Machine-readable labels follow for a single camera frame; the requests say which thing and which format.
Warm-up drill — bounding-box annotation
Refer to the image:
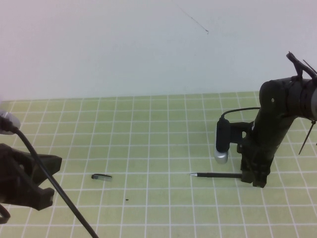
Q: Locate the black zip tie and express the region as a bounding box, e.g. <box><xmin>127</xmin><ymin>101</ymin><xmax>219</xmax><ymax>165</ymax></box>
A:
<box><xmin>298</xmin><ymin>119</ymin><xmax>317</xmax><ymax>155</ymax></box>
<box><xmin>302</xmin><ymin>59</ymin><xmax>317</xmax><ymax>75</ymax></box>

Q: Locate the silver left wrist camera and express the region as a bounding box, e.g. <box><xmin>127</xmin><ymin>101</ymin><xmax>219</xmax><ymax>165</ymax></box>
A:
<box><xmin>0</xmin><ymin>108</ymin><xmax>22</xmax><ymax>136</ymax></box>

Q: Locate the thick black camera cable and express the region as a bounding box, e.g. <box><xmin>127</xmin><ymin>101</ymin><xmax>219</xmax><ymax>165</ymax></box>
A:
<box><xmin>0</xmin><ymin>116</ymin><xmax>101</xmax><ymax>238</ymax></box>

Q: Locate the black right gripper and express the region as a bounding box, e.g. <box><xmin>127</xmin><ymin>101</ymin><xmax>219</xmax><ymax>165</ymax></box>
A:
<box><xmin>236</xmin><ymin>138</ymin><xmax>279</xmax><ymax>188</ymax></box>

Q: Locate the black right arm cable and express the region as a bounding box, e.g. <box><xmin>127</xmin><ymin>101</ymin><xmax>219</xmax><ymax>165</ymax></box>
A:
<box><xmin>286</xmin><ymin>51</ymin><xmax>317</xmax><ymax>80</ymax></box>

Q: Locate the translucent pen cap black clip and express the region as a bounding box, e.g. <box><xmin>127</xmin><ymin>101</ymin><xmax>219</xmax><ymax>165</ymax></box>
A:
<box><xmin>91</xmin><ymin>173</ymin><xmax>113</xmax><ymax>182</ymax></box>

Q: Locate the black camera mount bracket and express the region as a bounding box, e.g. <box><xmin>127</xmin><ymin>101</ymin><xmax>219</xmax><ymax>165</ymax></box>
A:
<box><xmin>229</xmin><ymin>121</ymin><xmax>256</xmax><ymax>145</ymax></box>

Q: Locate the thin black camera cable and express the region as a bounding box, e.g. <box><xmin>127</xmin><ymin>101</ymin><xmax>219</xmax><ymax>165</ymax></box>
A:
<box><xmin>221</xmin><ymin>107</ymin><xmax>261</xmax><ymax>122</ymax></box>

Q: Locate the black pen silver tip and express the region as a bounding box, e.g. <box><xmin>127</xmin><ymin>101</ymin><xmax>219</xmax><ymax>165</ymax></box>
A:
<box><xmin>189</xmin><ymin>172</ymin><xmax>243</xmax><ymax>179</ymax></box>

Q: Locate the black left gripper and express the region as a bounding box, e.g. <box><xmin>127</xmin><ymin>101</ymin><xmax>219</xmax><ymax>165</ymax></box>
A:
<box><xmin>0</xmin><ymin>143</ymin><xmax>63</xmax><ymax>212</ymax></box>

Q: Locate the green grid mat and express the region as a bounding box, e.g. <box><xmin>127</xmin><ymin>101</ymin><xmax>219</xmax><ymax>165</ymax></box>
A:
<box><xmin>0</xmin><ymin>91</ymin><xmax>317</xmax><ymax>238</ymax></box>

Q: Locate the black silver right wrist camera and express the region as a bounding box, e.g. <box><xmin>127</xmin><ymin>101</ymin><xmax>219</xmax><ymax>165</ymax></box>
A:
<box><xmin>213</xmin><ymin>118</ymin><xmax>232</xmax><ymax>165</ymax></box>

